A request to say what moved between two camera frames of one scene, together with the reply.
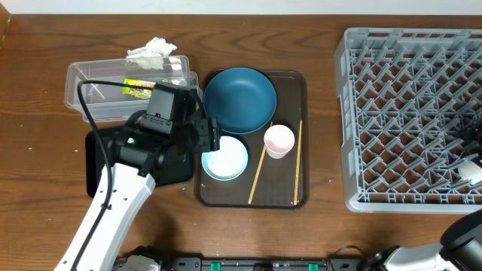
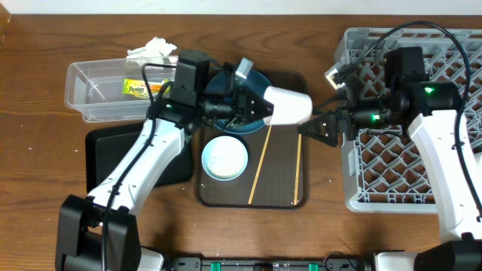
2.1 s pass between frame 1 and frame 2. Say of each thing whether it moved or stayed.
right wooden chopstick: stayed
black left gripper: moved
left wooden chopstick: stayed
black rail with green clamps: stayed
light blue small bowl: stayed
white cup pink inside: moved
